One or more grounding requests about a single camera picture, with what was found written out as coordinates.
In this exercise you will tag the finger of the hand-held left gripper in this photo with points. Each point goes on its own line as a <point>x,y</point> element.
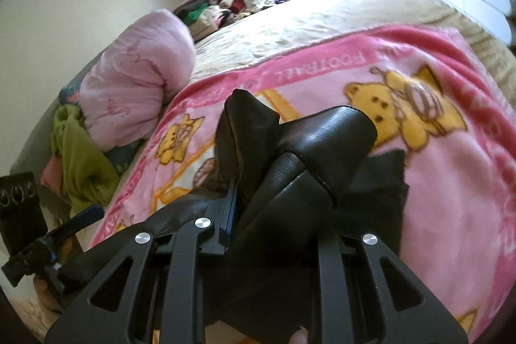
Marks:
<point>86,218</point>
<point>28,259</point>

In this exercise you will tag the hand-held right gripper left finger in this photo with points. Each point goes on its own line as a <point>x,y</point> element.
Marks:
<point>230,217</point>

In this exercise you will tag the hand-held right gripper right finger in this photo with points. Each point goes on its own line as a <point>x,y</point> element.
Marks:
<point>328,267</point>

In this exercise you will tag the black leather jacket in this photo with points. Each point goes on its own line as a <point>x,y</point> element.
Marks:
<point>322,142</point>

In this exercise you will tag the pile of clothes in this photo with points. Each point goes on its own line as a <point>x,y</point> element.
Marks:
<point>209,13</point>

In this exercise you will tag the person's right hand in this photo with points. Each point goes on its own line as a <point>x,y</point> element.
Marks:
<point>300,338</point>

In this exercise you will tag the pink cloth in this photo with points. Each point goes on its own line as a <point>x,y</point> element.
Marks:
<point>52,178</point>

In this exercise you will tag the green cloth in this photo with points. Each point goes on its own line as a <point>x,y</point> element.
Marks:
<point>84,166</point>

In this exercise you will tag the pink bear printed blanket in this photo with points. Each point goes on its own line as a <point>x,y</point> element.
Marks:
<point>443,187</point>

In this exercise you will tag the pink quilt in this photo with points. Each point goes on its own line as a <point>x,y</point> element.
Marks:
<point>133,78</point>

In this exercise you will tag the beige bed sheet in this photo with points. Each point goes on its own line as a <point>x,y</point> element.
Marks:
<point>322,17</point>

